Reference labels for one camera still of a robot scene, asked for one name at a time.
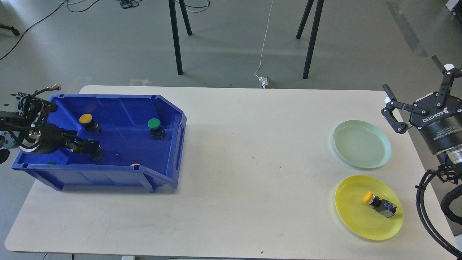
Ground black floor cable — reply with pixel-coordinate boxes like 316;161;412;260
0;0;145;61

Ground white power plug adapter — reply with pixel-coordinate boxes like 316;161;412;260
258;76;277;89

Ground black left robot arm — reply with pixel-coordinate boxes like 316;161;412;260
0;84;104;163

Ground black stand leg right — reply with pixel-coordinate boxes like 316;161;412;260
296;0;325;79

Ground white cable on floor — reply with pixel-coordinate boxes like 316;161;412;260
254;0;274;78

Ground pale green plate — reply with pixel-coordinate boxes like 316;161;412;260
332;120;392;169

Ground yellow push button back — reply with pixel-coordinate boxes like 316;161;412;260
79;113;102;135

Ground blue plastic bin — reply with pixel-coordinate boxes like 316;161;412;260
11;94;187;192

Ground yellow plate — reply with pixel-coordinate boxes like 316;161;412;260
334;175;404;241

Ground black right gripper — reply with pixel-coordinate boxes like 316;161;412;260
381;55;462;156

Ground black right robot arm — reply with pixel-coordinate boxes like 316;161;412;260
381;56;462;260

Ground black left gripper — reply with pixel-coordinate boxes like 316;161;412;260
19;123;102;155

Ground yellow push button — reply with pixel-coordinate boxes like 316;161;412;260
362;191;397;218
79;113;102;135

